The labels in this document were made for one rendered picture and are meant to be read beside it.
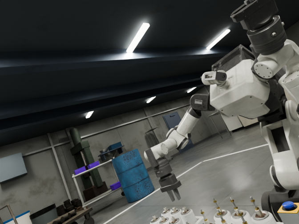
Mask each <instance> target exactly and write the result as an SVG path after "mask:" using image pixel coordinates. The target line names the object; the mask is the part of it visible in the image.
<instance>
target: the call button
mask: <svg viewBox="0 0 299 224"><path fill-rule="evenodd" d="M282 206H283V207H284V208H285V209H292V208H294V203H293V202H291V201H286V202H284V203H283V204H282Z"/></svg>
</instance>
